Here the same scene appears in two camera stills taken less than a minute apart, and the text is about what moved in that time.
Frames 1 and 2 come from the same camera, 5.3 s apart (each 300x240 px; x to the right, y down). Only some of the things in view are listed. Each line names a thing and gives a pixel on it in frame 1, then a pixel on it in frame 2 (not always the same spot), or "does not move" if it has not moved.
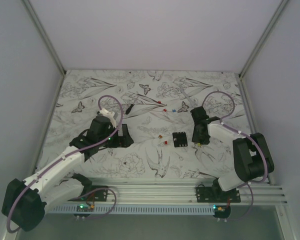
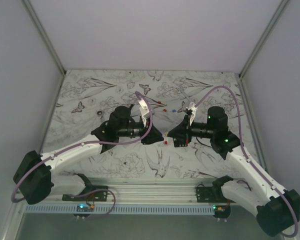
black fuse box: (180, 139) does not move
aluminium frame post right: (271, 23) does not move
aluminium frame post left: (44, 36) does not move
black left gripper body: (116, 141) -> (135, 129)
